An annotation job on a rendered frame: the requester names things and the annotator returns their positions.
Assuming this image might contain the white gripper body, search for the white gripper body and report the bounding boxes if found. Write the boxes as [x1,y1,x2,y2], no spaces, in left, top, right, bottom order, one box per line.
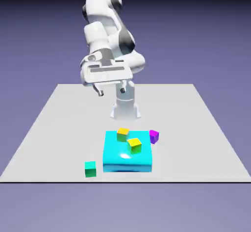
[79,59,133,87]

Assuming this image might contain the small orange cube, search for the small orange cube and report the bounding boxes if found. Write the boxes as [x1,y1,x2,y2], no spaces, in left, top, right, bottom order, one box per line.
[116,127,130,143]

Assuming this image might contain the small purple cube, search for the small purple cube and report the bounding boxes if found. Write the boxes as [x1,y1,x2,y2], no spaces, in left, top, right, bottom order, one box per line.
[149,129,160,145]

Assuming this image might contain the small yellow cube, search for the small yellow cube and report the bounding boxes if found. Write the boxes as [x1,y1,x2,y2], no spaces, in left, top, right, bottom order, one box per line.
[126,137,143,155]

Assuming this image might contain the small green cube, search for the small green cube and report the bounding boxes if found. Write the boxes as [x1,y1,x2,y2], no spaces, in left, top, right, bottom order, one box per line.
[84,161,97,178]

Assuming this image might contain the large cyan box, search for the large cyan box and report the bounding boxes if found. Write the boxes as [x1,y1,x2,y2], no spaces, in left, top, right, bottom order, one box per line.
[102,130,153,173]

